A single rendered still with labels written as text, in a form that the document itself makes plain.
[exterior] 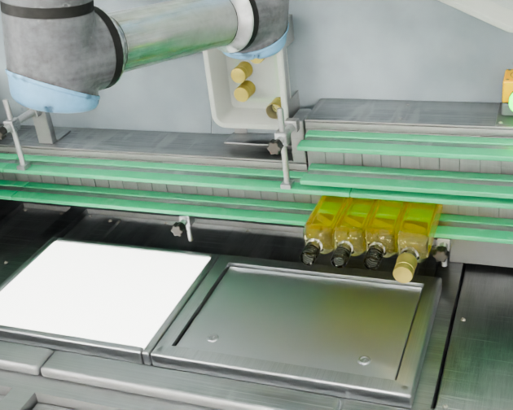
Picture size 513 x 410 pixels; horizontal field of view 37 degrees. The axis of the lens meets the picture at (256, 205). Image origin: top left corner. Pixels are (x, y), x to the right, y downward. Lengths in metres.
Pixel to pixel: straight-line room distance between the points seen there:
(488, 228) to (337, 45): 0.48
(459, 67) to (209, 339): 0.72
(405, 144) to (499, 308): 0.36
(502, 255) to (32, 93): 0.98
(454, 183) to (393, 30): 0.33
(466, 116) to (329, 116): 0.27
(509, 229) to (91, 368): 0.82
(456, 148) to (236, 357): 0.55
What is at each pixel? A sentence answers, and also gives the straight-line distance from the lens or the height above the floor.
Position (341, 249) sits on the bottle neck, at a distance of 1.36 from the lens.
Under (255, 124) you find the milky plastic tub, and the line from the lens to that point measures 1.62.
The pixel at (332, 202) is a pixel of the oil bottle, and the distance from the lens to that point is 1.49.
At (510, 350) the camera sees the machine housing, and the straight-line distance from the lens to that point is 1.43.
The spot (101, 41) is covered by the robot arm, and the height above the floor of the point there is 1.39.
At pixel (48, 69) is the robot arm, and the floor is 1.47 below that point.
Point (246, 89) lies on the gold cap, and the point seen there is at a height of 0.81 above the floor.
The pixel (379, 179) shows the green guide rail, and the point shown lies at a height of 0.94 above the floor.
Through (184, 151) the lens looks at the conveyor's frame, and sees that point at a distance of 1.70.
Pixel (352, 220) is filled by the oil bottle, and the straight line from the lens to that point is 1.42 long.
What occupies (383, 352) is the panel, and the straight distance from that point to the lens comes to 1.35.
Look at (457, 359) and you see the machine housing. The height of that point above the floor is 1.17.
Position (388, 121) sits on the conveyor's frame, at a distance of 1.50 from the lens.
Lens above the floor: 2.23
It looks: 54 degrees down
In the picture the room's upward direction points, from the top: 144 degrees counter-clockwise
